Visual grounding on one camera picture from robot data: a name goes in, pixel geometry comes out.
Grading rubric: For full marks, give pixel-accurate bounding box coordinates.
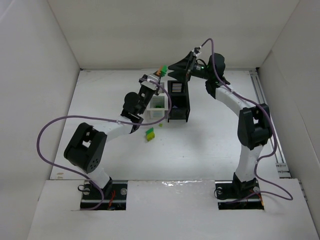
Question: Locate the brown and green lego stack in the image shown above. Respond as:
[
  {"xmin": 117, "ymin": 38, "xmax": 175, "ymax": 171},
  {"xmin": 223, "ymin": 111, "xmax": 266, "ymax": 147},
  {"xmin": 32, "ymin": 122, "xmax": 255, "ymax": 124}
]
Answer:
[{"xmin": 155, "ymin": 65, "xmax": 168, "ymax": 77}]

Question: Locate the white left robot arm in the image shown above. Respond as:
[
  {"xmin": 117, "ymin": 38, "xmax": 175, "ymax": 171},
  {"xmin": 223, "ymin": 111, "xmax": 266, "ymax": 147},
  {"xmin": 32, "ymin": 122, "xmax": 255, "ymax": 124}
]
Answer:
[{"xmin": 63, "ymin": 81, "xmax": 160, "ymax": 192}]

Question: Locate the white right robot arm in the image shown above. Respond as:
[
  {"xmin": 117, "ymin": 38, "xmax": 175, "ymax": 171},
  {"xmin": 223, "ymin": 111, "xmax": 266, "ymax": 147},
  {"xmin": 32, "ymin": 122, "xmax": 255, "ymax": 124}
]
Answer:
[{"xmin": 168, "ymin": 51, "xmax": 272, "ymax": 195}]

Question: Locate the black two-slot container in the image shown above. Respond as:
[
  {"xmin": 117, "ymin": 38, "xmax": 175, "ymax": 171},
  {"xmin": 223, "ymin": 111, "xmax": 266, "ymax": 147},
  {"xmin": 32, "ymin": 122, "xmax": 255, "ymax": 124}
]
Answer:
[{"xmin": 167, "ymin": 80, "xmax": 190, "ymax": 123}]

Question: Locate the white two-slot container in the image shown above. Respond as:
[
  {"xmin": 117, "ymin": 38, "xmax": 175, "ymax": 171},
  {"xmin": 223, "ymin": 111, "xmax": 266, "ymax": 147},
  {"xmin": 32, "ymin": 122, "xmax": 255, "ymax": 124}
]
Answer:
[{"xmin": 146, "ymin": 82, "xmax": 169, "ymax": 120}]

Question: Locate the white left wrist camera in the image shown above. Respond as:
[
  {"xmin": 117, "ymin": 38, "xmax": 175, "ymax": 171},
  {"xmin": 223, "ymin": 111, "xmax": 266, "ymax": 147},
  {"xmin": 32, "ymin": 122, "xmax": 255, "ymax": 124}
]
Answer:
[{"xmin": 139, "ymin": 74, "xmax": 161, "ymax": 91}]

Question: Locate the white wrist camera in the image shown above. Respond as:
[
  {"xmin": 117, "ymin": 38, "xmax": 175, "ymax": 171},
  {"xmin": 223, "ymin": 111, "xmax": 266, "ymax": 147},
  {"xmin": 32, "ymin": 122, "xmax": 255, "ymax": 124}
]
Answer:
[
  {"xmin": 190, "ymin": 46, "xmax": 202, "ymax": 58},
  {"xmin": 139, "ymin": 74, "xmax": 161, "ymax": 91}
]

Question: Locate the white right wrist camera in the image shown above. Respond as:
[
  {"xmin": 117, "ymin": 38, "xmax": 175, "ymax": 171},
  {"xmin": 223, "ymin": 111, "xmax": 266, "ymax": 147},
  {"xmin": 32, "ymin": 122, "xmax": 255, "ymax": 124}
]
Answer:
[{"xmin": 190, "ymin": 46, "xmax": 202, "ymax": 58}]

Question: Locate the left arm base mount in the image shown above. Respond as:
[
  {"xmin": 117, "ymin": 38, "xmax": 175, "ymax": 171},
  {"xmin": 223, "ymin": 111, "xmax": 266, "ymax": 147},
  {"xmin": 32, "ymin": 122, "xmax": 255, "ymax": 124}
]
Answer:
[{"xmin": 77, "ymin": 180, "xmax": 128, "ymax": 211}]

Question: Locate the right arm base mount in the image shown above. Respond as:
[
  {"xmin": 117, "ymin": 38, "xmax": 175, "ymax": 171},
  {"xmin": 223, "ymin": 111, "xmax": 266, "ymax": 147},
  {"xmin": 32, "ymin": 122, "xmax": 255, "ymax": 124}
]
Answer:
[{"xmin": 213, "ymin": 173, "xmax": 264, "ymax": 210}]

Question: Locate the aluminium rail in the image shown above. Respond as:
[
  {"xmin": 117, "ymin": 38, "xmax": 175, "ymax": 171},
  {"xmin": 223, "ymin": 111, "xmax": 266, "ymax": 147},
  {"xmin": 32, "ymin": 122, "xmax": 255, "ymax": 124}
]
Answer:
[{"xmin": 249, "ymin": 68, "xmax": 292, "ymax": 179}]

